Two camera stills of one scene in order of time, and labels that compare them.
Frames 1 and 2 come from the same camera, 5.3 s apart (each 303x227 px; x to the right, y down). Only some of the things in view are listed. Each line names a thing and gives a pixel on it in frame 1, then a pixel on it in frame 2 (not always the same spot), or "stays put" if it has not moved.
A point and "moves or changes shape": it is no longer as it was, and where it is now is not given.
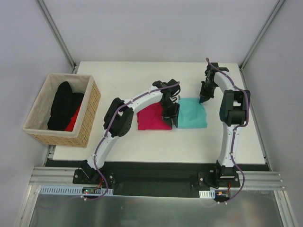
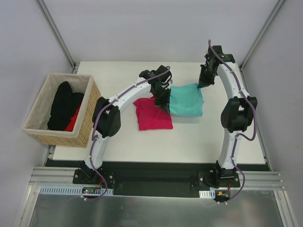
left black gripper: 171,112 to 162,100
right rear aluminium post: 275,10 stays put
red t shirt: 73,120 stays put
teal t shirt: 192,114 moves or changes shape
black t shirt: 65,104 stays put
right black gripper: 206,92 to 206,77
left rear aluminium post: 73,65 stays put
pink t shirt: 150,117 stays put
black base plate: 159,179 stays put
